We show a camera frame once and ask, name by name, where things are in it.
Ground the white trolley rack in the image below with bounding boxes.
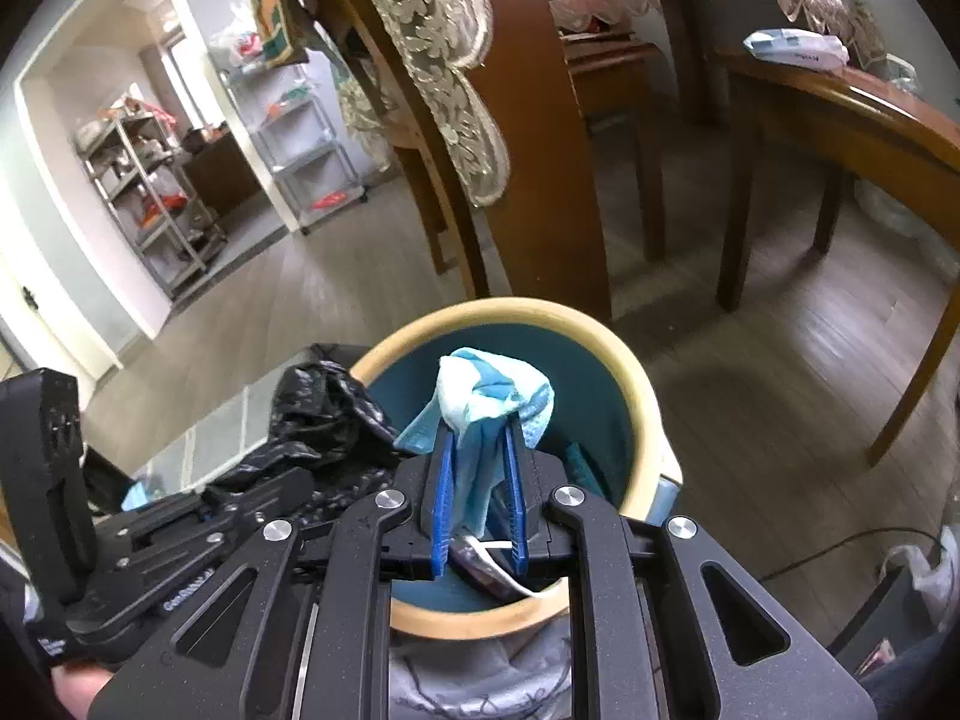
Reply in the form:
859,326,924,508
221,64,368,233

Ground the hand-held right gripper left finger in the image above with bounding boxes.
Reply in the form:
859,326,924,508
86,420,458,720

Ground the dark box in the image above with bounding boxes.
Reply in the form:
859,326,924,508
825,562,923,661

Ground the white plastic bag with items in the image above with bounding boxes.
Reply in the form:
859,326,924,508
210,26,263,68

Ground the person's dark trouser leg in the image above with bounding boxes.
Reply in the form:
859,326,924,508
855,630,960,720

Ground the grey checked cloth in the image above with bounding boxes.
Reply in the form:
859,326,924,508
120,382,578,720

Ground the black floor cable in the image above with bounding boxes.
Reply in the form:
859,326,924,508
757,529,946,582

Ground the teal bin with yellow rim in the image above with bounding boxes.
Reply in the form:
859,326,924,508
349,296,683,642

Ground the black plastic bag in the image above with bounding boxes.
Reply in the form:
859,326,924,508
202,360,410,526

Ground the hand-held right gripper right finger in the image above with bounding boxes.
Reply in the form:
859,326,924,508
501,424,878,720

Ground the metal shelf rack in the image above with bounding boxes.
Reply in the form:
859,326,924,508
75,101,230,301

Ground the blue face mask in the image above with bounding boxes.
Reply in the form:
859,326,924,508
394,347,556,537

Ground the purple wrapper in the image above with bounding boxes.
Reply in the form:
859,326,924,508
450,536,526,601

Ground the wooden table with lace cloth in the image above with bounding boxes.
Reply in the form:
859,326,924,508
337,0,886,207

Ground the dark wooden kitchen cabinet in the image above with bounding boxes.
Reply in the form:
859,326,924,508
180,127,263,218

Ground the white and blue wipes pack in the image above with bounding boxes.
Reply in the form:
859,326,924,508
742,28,851,67

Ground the person's left hand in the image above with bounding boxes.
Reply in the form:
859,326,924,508
49,667,117,720

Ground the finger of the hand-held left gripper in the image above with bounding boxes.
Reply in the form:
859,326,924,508
116,525,263,616
101,467,317,557

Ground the wooden chair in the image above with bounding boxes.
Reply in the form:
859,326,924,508
270,0,616,323

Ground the small white plastic bag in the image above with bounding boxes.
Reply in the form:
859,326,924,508
881,544,953,631

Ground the translucent plastic bag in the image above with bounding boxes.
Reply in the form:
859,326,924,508
855,180,960,271

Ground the wooden stool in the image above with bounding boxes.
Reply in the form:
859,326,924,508
555,30,668,263

